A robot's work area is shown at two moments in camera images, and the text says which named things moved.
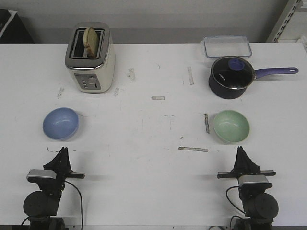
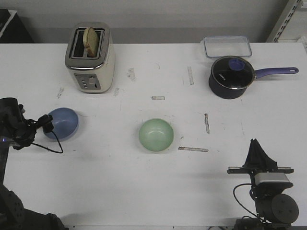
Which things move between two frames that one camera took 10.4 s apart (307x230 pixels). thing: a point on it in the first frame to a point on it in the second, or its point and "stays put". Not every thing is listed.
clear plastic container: [226, 46] stays put
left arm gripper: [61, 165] to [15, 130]
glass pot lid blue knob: [233, 72] stays put
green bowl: [230, 126] to [156, 134]
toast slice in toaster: [90, 42] stays put
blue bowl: [60, 123] stays put
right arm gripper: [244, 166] to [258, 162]
